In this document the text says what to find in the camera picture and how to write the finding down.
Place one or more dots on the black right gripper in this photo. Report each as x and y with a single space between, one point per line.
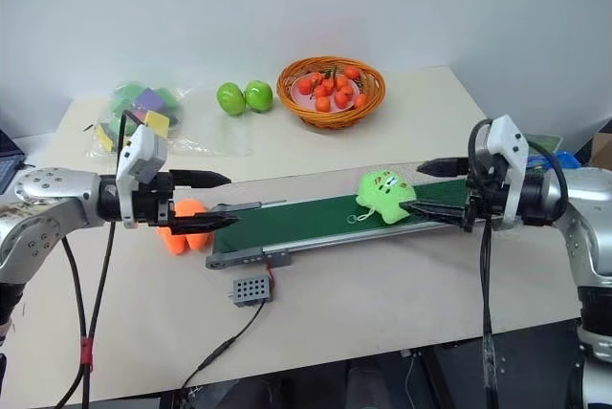
483 199

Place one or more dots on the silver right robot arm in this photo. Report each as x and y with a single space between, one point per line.
588 199

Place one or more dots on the orange wicker basket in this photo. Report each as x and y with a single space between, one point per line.
330 120

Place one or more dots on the orange plush toy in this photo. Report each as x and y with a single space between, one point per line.
179 242

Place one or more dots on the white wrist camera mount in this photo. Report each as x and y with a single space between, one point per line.
509 136
143 151

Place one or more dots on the green plush toy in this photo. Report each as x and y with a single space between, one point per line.
382 194

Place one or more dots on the dark laptop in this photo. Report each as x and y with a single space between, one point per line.
7 160

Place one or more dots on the green toy apple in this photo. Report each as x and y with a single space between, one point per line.
258 95
231 98

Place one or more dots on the green board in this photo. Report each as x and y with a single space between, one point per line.
545 144

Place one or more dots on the green foam block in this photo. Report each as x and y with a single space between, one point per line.
129 91
117 105
167 97

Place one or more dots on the small orange toy fruit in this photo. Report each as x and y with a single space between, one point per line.
343 98
329 85
316 78
352 72
341 82
360 101
321 92
323 103
305 86

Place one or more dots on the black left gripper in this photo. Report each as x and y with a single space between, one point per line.
153 199

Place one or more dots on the green conveyor belt grey frame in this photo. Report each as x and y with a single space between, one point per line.
296 222

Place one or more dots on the purple foam block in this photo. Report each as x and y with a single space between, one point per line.
149 98

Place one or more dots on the clear plastic bag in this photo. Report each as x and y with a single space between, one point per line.
215 141

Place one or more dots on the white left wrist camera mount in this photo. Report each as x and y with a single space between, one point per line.
143 151

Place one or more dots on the grey battery box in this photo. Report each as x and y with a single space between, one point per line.
248 290

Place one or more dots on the blue object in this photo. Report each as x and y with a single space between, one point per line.
569 160

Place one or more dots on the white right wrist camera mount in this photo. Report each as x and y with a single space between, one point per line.
509 136

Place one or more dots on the black panel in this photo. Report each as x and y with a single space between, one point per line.
526 366

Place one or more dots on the yellow foam block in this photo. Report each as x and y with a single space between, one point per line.
158 122
106 136

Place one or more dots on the cardboard box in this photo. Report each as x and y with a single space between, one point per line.
603 146

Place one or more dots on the pink plate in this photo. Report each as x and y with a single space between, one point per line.
299 98

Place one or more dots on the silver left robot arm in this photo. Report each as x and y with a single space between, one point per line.
48 189

